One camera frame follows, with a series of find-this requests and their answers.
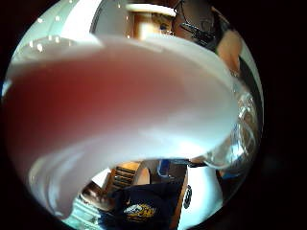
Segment blue chair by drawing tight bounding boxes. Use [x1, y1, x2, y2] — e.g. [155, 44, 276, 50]
[156, 158, 176, 178]

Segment clear glass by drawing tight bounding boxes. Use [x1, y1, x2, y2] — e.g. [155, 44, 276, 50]
[204, 83, 261, 171]

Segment the person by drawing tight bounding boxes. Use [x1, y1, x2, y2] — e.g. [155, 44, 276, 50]
[80, 166, 190, 230]

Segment white plastic cup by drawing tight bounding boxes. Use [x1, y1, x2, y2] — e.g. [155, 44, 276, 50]
[2, 34, 242, 220]

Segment wooden slatted chair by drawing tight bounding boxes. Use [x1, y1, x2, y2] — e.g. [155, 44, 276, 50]
[105, 162, 142, 193]

